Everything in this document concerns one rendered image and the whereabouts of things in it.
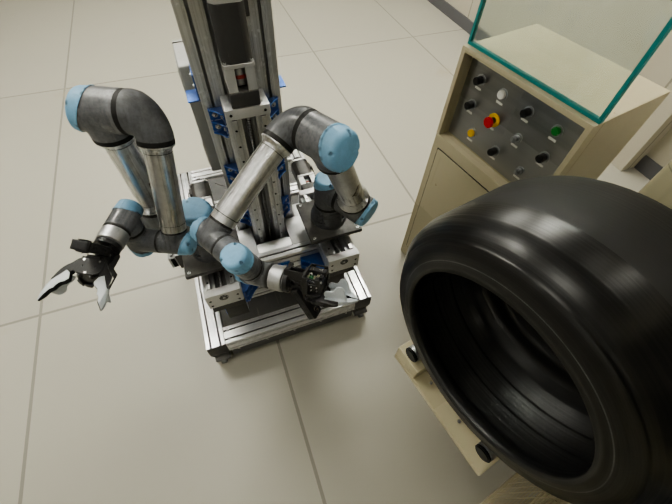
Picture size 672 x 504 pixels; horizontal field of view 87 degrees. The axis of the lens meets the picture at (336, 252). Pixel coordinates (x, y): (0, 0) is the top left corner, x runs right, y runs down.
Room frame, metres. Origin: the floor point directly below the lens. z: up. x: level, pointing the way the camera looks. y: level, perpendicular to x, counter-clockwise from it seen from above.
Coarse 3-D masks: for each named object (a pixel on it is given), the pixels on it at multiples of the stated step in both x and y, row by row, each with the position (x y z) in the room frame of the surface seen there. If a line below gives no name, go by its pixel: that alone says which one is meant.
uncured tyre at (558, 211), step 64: (512, 192) 0.47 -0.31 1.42; (576, 192) 0.43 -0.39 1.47; (448, 256) 0.37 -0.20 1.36; (512, 256) 0.31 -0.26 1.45; (576, 256) 0.29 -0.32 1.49; (640, 256) 0.29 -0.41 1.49; (448, 320) 0.43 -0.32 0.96; (512, 320) 0.43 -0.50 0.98; (576, 320) 0.21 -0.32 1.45; (640, 320) 0.20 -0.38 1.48; (448, 384) 0.25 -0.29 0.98; (512, 384) 0.28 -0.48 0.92; (576, 384) 0.15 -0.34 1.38; (640, 384) 0.13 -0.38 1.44; (512, 448) 0.11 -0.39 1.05; (576, 448) 0.12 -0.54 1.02; (640, 448) 0.07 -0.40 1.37
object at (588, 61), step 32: (512, 0) 1.29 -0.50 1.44; (544, 0) 1.20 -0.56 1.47; (576, 0) 1.13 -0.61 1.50; (608, 0) 1.06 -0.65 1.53; (640, 0) 1.00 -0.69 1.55; (480, 32) 1.35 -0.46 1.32; (512, 32) 1.25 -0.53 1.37; (544, 32) 1.17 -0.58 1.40; (576, 32) 1.09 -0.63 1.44; (608, 32) 1.03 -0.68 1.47; (640, 32) 0.97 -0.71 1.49; (512, 64) 1.21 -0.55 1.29; (544, 64) 1.13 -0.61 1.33; (576, 64) 1.05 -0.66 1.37; (608, 64) 0.99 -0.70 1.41; (640, 64) 0.93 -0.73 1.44; (576, 96) 1.01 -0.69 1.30; (608, 96) 0.95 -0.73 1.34
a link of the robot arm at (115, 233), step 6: (102, 228) 0.60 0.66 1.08; (108, 228) 0.60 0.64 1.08; (114, 228) 0.60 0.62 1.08; (120, 228) 0.61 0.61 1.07; (102, 234) 0.58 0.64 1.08; (108, 234) 0.58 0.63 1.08; (114, 234) 0.58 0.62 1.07; (120, 234) 0.59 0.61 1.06; (126, 234) 0.60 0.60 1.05; (114, 240) 0.57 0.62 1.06; (120, 240) 0.58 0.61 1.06; (126, 240) 0.59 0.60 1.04
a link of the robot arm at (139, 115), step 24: (120, 96) 0.79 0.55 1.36; (144, 96) 0.82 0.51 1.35; (120, 120) 0.75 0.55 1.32; (144, 120) 0.76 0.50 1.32; (168, 120) 0.82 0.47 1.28; (144, 144) 0.74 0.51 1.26; (168, 144) 0.76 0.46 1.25; (168, 168) 0.74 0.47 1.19; (168, 192) 0.70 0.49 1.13; (168, 216) 0.67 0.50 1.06; (168, 240) 0.64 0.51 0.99; (192, 240) 0.66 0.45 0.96
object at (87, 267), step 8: (96, 240) 0.56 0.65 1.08; (104, 240) 0.56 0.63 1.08; (112, 240) 0.57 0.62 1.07; (112, 248) 0.55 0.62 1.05; (120, 248) 0.56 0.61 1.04; (88, 256) 0.50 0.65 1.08; (96, 256) 0.51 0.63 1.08; (104, 256) 0.53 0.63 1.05; (112, 256) 0.54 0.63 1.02; (120, 256) 0.56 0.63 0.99; (80, 264) 0.48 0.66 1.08; (88, 264) 0.48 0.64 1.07; (96, 264) 0.48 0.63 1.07; (104, 264) 0.49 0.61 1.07; (112, 264) 0.52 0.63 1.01; (80, 272) 0.46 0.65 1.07; (88, 272) 0.46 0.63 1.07; (96, 272) 0.46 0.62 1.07; (112, 272) 0.49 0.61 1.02; (80, 280) 0.45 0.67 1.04; (88, 280) 0.46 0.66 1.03
